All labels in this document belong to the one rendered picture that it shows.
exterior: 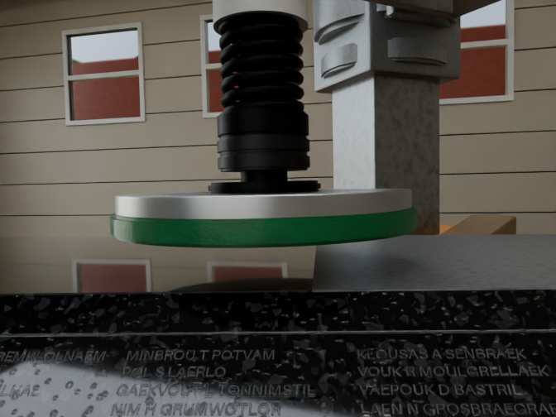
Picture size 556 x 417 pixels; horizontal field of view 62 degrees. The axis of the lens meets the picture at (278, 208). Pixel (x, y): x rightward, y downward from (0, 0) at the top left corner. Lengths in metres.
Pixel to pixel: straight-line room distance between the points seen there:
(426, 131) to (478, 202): 5.28
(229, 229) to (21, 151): 8.28
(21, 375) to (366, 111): 0.94
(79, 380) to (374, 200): 0.19
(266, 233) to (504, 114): 6.33
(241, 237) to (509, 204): 6.30
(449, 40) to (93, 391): 1.08
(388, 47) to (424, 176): 0.31
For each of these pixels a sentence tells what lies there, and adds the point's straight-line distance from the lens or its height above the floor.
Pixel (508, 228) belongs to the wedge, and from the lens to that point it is 1.11.
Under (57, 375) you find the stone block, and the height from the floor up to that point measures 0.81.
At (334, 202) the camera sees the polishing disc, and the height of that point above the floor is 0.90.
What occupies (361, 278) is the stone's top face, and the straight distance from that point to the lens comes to 0.31.
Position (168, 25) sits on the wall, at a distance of 7.39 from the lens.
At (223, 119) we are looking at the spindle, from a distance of 0.33.
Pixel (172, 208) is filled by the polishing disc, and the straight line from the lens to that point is 0.26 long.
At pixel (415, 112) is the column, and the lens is 1.16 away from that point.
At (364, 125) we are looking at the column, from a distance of 1.12.
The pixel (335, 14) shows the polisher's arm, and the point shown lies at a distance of 1.14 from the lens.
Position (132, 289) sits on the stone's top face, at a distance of 0.30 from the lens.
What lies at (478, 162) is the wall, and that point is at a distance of 6.43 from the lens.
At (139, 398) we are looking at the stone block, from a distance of 0.26.
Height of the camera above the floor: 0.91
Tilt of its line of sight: 3 degrees down
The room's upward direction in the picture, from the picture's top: 1 degrees counter-clockwise
